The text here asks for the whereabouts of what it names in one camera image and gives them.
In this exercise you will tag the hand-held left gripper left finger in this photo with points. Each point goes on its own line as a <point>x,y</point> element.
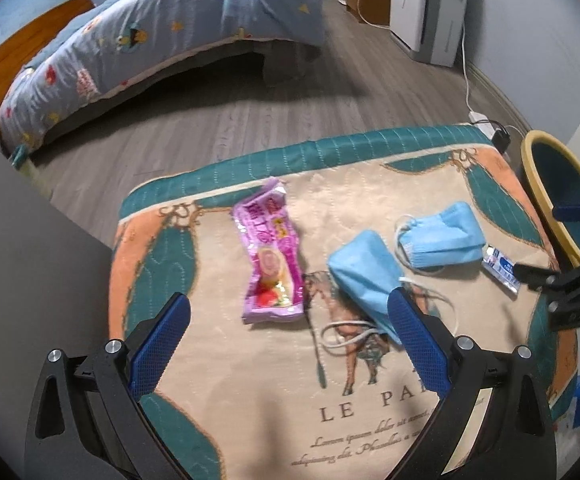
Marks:
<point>162,345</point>

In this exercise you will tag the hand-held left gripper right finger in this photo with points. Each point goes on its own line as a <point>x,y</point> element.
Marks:
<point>419,345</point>

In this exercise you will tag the white blue sachet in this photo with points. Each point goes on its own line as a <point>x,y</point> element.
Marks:
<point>499,265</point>

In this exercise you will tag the blue face mask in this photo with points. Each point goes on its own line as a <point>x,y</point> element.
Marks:
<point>444,240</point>
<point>364,270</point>

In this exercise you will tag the teal orange printed cloth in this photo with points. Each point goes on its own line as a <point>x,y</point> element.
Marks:
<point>210,280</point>

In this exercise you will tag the black charger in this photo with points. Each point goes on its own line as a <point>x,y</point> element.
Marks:
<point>500,140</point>

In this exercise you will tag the white power strip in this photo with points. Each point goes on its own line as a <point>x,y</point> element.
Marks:
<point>479,118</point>

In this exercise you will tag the pink snack wrapper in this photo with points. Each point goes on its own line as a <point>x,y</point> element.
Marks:
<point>270,260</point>

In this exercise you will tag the white grey air purifier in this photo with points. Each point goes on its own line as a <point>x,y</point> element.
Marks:
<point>444,10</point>

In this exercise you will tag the pale green waste bin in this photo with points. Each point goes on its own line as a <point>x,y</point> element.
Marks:
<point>37,180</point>

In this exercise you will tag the bed with blue duvet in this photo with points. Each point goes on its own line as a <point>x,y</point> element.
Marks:
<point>170,25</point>

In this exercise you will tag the wooden bed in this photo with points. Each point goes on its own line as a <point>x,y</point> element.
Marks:
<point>20,50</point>

